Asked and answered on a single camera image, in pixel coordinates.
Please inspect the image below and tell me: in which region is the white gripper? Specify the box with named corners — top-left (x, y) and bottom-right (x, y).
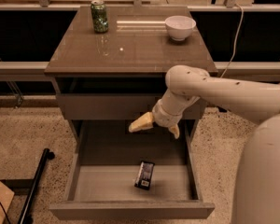
top-left (129, 100), bottom-right (182, 139)

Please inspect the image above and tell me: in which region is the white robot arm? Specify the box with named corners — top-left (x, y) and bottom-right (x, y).
top-left (129, 65), bottom-right (280, 224)

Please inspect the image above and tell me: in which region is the open grey middle drawer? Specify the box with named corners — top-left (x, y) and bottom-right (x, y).
top-left (50, 119), bottom-right (215, 220)

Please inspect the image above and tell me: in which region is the grey drawer cabinet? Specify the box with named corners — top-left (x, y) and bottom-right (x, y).
top-left (44, 5), bottom-right (218, 166)

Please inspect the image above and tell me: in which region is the grey top drawer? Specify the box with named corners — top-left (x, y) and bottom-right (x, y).
top-left (55, 77), bottom-right (211, 121)

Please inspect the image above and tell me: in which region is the white ceramic bowl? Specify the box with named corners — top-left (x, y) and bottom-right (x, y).
top-left (165, 16), bottom-right (196, 41)

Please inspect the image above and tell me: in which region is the green soda can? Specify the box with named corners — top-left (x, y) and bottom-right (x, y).
top-left (91, 0), bottom-right (108, 33)

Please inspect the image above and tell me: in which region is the black metal stand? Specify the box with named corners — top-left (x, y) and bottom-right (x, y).
top-left (1, 148), bottom-right (55, 224)

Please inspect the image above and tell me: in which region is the white cable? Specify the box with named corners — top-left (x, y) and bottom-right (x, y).
top-left (219, 4), bottom-right (245, 78)

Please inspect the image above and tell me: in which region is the grey metal rail frame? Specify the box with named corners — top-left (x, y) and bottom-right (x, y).
top-left (0, 0), bottom-right (280, 83)

